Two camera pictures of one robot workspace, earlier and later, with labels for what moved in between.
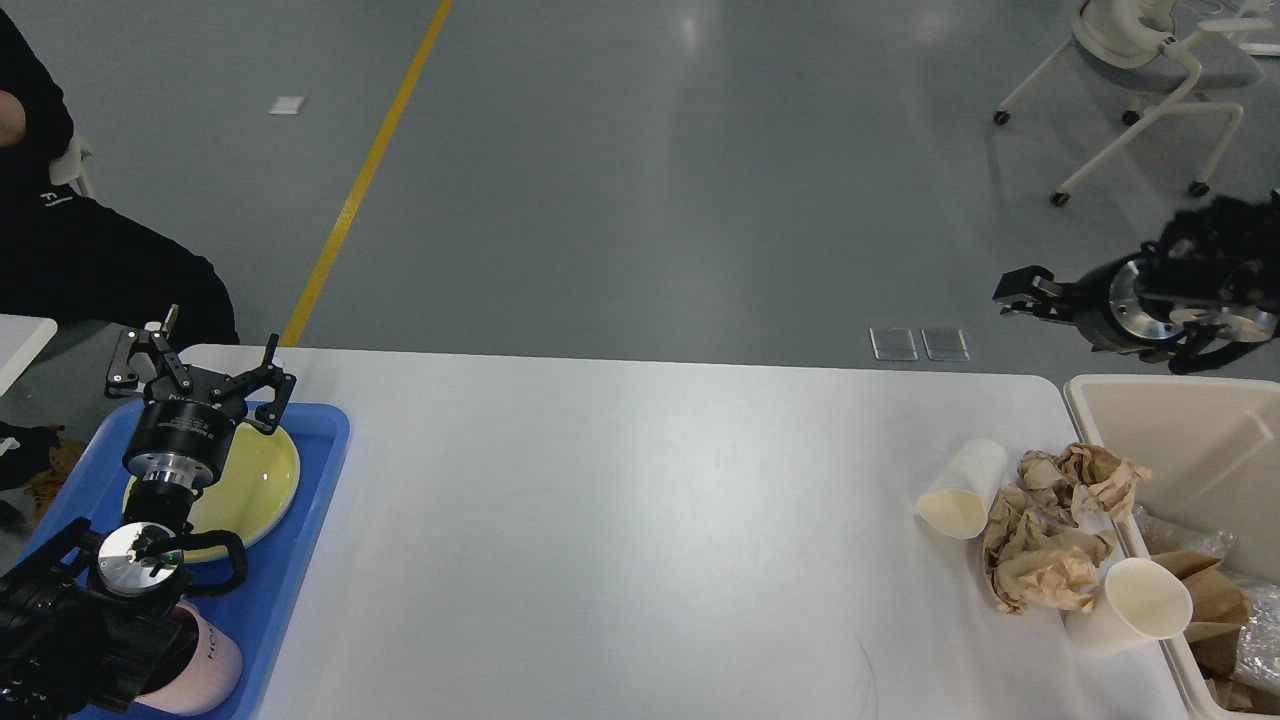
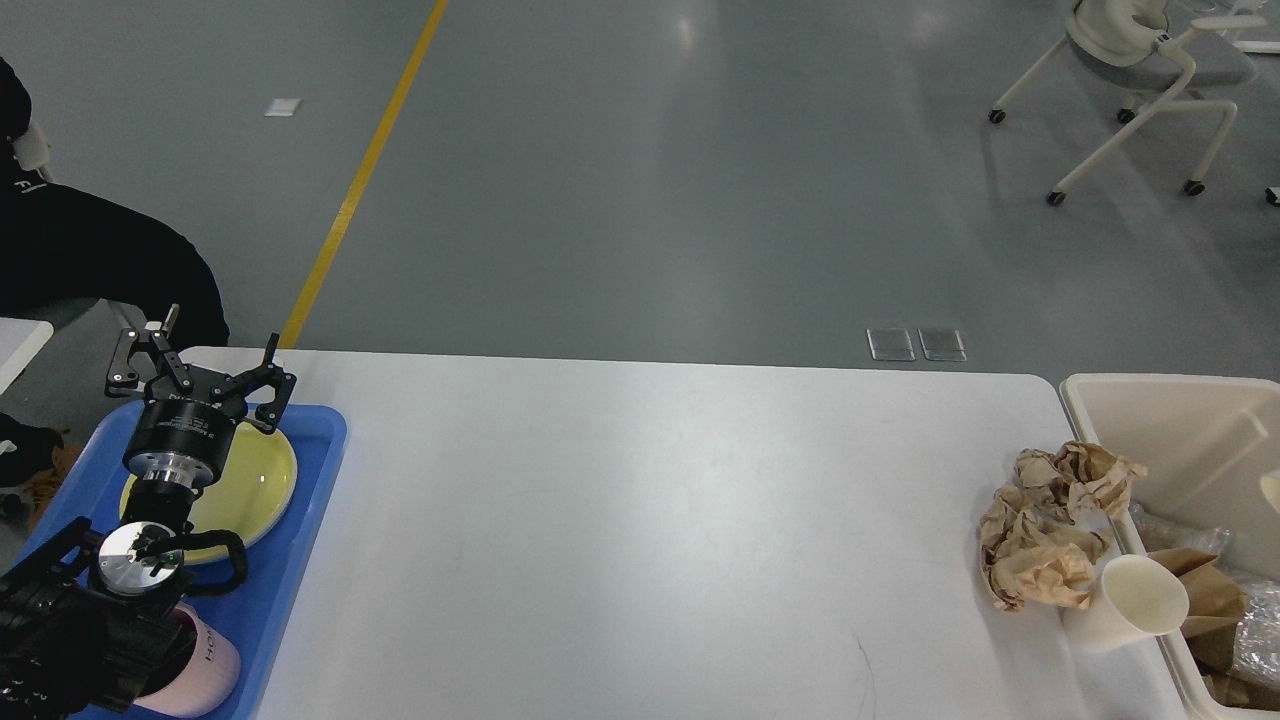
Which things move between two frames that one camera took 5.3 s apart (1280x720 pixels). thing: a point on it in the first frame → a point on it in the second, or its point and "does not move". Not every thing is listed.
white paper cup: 959,501 → 1271,488
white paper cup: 1140,601 does not move
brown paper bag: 1220,605 does not move
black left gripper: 186,436 does not move
